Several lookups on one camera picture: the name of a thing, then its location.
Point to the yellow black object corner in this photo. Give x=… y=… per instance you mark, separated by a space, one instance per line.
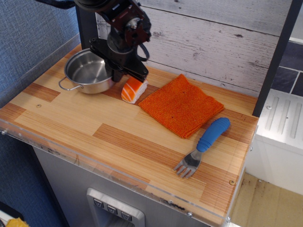
x=9 y=217

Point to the black vertical post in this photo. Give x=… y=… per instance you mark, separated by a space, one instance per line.
x=278 y=54
x=87 y=23

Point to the silver button control panel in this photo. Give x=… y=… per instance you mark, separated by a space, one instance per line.
x=110 y=212

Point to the black left vertical post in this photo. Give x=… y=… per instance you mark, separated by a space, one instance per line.
x=87 y=23

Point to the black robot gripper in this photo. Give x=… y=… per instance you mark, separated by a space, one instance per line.
x=119 y=62

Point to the grey toy cabinet front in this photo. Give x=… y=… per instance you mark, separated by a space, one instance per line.
x=71 y=184

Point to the clear acrylic table edge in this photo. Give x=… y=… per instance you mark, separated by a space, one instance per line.
x=113 y=170

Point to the black right vertical post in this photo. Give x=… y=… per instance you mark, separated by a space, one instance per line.
x=278 y=54

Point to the orange knitted cloth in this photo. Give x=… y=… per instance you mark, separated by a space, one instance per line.
x=181 y=107

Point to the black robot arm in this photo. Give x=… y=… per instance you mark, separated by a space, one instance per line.
x=130 y=26

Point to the stainless steel two-handled pot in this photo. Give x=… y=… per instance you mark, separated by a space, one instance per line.
x=86 y=72

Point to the salmon nigiri sushi toy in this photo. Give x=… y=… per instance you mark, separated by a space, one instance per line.
x=133 y=89

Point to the blue handled metal fork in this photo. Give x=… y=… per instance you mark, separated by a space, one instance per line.
x=191 y=162

